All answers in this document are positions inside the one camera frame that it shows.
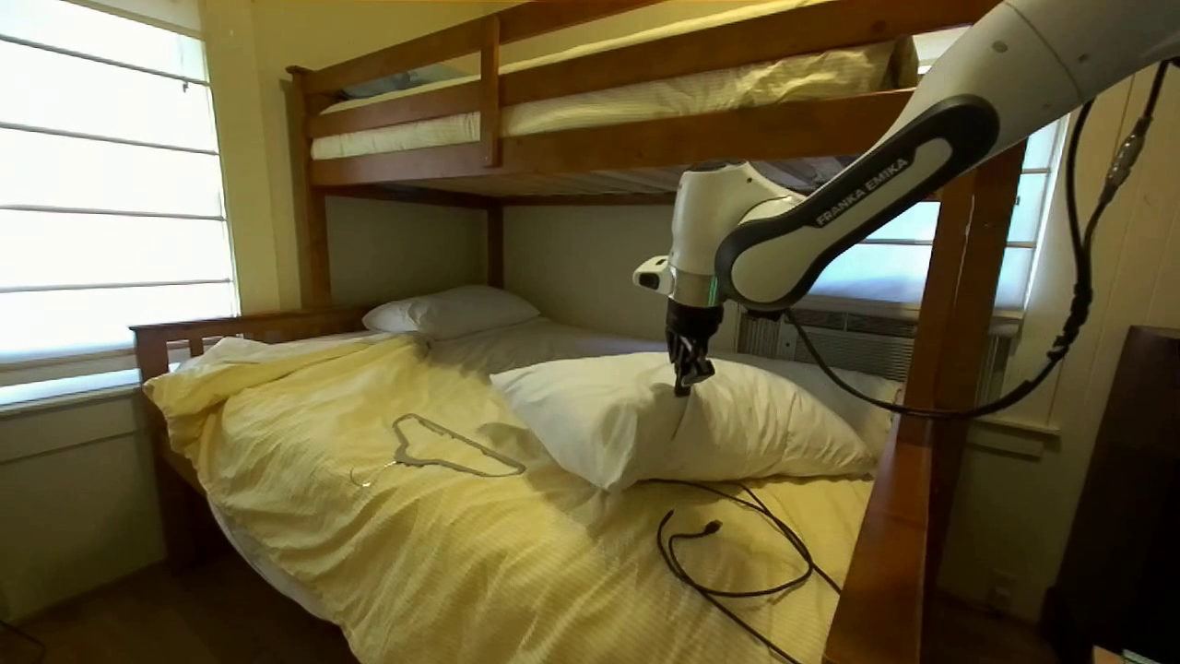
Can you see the yellow duvet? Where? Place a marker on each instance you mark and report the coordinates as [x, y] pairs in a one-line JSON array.
[[407, 539]]

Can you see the grey bed sheet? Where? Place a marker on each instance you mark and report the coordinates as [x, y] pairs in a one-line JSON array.
[[541, 340]]

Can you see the wooden bunk bed frame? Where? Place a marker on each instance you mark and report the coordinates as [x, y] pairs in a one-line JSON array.
[[590, 141]]

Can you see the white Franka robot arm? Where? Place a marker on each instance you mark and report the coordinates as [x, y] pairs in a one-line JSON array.
[[981, 86]]

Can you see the cream bunk mattress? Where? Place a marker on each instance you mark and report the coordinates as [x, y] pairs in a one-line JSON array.
[[612, 104]]

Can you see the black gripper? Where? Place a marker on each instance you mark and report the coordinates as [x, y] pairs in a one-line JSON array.
[[693, 328]]

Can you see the dark wooden cabinet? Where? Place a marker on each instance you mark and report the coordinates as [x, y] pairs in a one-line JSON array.
[[1124, 517]]

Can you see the white window blinds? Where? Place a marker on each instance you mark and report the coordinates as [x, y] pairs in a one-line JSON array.
[[110, 184]]

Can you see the large white pillow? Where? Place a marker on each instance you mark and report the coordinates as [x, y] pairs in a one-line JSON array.
[[640, 425]]

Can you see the small white pillow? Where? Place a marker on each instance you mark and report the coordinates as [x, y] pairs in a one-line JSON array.
[[447, 312]]

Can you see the grey window air conditioner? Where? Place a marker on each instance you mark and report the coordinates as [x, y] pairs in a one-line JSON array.
[[859, 351]]

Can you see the bright window behind bed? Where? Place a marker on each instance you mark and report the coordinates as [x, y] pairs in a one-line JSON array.
[[898, 250]]

